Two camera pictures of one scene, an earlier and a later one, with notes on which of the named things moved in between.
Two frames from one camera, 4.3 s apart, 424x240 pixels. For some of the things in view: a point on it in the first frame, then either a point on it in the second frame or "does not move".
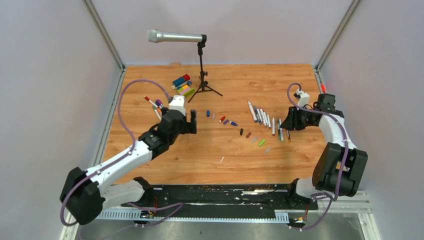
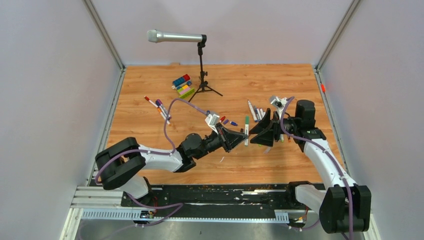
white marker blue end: [252, 112] does not move
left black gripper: [190, 127] → [230, 139]
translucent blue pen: [257, 114] does not move
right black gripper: [291, 123] → [266, 138]
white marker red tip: [147, 99] does not move
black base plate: [225, 197] does not move
